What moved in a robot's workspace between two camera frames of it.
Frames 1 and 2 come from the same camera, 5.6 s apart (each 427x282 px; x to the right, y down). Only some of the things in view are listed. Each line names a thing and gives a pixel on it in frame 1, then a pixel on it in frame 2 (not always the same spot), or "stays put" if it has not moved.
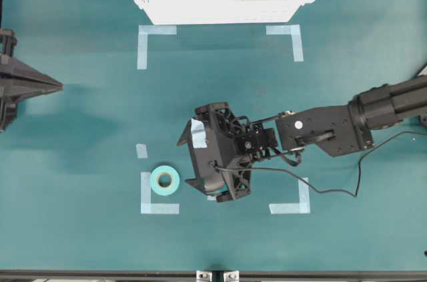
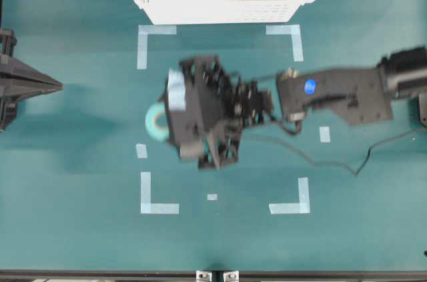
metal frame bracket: x=204 y=276 stays put
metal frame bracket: x=231 y=276 stays put
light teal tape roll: x=159 y=171 -> x=157 y=123
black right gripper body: x=224 y=146 -> x=207 y=109
